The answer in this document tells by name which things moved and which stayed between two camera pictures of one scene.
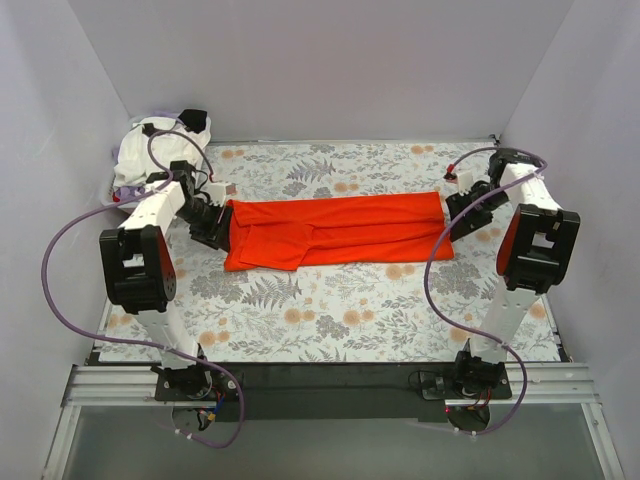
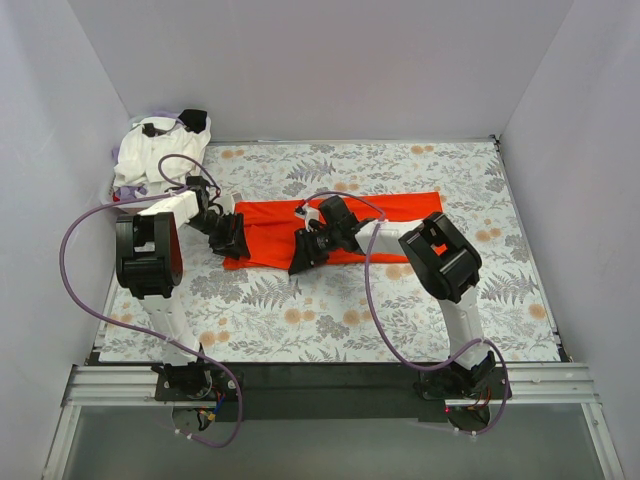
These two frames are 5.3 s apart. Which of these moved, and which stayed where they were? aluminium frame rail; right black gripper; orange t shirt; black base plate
Moved: right black gripper
Stayed: aluminium frame rail; black base plate; orange t shirt
